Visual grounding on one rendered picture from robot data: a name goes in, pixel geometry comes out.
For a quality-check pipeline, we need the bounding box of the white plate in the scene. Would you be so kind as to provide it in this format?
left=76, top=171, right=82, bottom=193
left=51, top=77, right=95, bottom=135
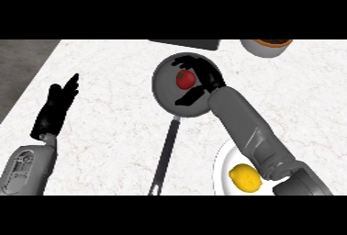
left=213, top=139, right=291, bottom=196

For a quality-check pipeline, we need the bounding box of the dark grey flat appliance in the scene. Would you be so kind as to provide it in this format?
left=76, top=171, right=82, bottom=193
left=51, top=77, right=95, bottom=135
left=148, top=39, right=222, bottom=51

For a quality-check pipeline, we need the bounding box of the red tomato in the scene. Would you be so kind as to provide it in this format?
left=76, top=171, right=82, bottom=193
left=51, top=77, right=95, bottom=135
left=175, top=69, right=198, bottom=91

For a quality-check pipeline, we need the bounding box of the white pot with brown rim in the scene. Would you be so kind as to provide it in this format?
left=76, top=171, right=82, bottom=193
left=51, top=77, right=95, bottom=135
left=240, top=39, right=294, bottom=59

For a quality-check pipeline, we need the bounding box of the yellow lemon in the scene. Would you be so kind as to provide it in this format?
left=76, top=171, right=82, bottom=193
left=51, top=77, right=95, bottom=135
left=228, top=162, right=265, bottom=194

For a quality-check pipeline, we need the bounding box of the grey frying pan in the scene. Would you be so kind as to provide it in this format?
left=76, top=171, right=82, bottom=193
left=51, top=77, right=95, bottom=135
left=147, top=51, right=226, bottom=196

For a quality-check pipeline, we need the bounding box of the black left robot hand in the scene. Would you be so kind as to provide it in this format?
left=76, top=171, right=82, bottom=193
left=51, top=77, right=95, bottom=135
left=28, top=73, right=82, bottom=141

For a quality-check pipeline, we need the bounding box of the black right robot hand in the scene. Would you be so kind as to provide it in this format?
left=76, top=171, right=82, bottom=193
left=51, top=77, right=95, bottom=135
left=172, top=55, right=228, bottom=107

